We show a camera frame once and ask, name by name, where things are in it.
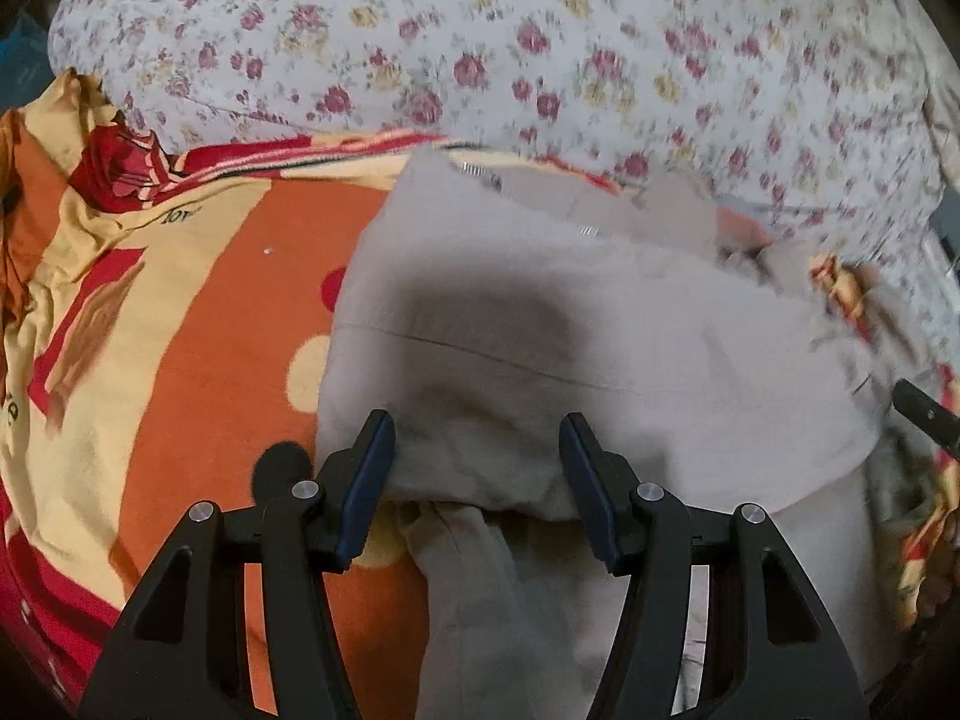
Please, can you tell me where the beige zip jacket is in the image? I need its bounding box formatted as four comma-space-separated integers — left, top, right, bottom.
317, 148, 935, 718

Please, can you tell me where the orange red yellow blanket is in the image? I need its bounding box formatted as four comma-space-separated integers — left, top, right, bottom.
2, 71, 425, 707

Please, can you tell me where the floral white quilt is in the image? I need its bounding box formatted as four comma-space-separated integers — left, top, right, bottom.
49, 0, 958, 348

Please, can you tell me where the blue plastic bag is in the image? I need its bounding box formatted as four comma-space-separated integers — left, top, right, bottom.
0, 13, 53, 110

